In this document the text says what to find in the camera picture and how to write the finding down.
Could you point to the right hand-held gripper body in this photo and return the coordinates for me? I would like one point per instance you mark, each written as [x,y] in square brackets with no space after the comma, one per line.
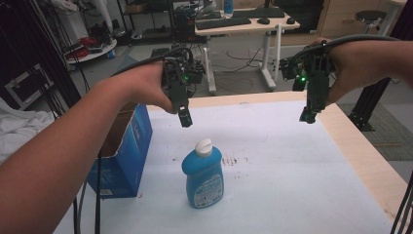
[316,84]

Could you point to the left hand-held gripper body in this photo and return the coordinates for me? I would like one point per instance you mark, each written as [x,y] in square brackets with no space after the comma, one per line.
[178,87]

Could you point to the blue bottle with white cap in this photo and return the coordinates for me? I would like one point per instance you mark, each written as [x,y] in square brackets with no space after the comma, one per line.
[204,178]

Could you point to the blue cardboard box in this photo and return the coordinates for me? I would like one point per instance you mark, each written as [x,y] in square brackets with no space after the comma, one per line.
[130,152]

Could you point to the person's left hand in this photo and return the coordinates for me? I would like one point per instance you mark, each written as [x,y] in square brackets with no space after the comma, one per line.
[146,86]

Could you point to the person's right hand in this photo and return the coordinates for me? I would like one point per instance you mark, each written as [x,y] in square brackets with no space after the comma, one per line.
[344,68]

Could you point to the white table mat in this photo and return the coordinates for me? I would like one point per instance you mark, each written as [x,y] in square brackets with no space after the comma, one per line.
[285,169]

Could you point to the black metal stand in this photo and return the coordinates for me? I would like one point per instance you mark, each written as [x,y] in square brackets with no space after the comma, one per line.
[370,104]

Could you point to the black computer tower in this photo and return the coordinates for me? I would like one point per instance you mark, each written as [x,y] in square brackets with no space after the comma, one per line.
[183,26]

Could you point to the black computer mouse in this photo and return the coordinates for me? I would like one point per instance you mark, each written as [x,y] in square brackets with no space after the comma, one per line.
[291,20]
[263,20]

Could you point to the wooden cabinet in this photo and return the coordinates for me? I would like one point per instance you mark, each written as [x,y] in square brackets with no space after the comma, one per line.
[337,16]

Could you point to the black keyboard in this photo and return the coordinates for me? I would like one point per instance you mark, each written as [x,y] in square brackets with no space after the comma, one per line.
[223,22]
[259,12]

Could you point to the black round stool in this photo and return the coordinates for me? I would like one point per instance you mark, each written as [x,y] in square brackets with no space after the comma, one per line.
[370,15]

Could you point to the white-legged wooden desk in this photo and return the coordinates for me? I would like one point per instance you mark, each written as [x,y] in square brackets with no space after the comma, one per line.
[246,28]

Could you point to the round white side table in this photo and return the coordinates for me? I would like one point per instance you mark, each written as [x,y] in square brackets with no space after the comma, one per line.
[94,52]

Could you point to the small blue bottle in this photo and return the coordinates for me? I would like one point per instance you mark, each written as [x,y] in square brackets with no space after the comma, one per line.
[228,6]

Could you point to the black curtain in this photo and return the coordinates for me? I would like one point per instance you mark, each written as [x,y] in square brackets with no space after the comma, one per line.
[29,42]

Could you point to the white cloth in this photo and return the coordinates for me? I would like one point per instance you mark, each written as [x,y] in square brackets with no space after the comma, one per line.
[19,126]

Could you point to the white metal frame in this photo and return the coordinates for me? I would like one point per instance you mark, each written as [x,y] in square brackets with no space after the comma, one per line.
[24,85]

